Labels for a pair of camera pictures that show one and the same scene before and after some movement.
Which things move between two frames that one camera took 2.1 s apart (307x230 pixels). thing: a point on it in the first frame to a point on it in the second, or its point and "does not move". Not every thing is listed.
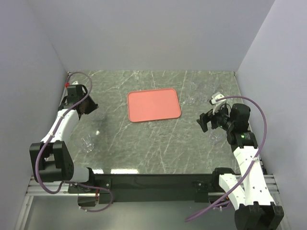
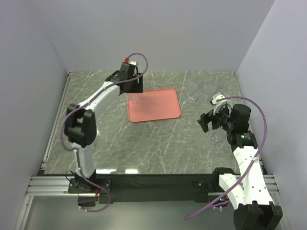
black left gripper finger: [90, 106] to [138, 84]
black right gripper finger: [203, 124] does not move
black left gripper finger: [83, 108] to [126, 87]
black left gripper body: [84, 93] to [131, 81]
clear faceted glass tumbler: [193, 86] does not move
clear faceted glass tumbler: [203, 97] does not move
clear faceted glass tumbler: [211, 87] does not move
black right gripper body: [220, 119] does not move
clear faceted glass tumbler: [99, 115] to [134, 97]
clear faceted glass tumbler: [190, 100] does not move
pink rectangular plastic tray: [151, 104] does not move
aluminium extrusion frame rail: [35, 188] does not move
